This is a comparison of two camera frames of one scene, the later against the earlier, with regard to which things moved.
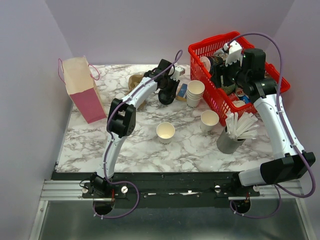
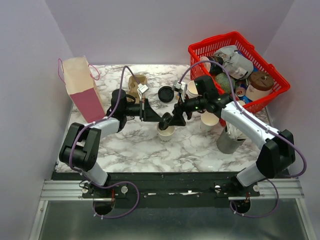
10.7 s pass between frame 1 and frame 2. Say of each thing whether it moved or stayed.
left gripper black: moved
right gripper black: moved
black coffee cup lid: moved
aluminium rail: stayed
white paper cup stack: stayed
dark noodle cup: stayed
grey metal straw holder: stayed
